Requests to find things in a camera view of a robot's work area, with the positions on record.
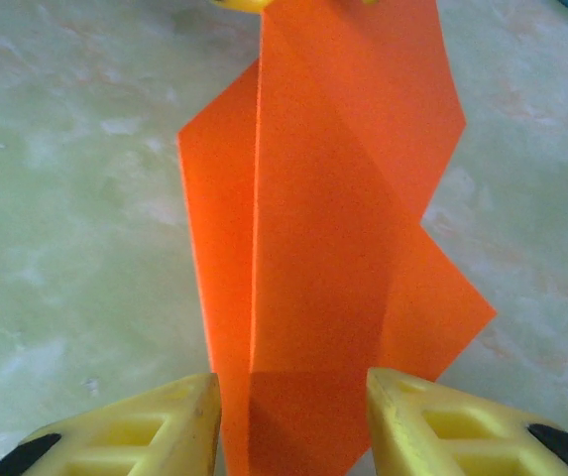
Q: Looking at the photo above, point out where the orange paper sheet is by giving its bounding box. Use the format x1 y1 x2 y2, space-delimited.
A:
177 0 498 476

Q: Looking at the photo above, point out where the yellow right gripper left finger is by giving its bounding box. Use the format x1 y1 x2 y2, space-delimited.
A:
0 372 223 476

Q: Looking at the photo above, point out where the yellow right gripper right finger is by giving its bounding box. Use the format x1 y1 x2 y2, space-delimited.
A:
366 366 568 476

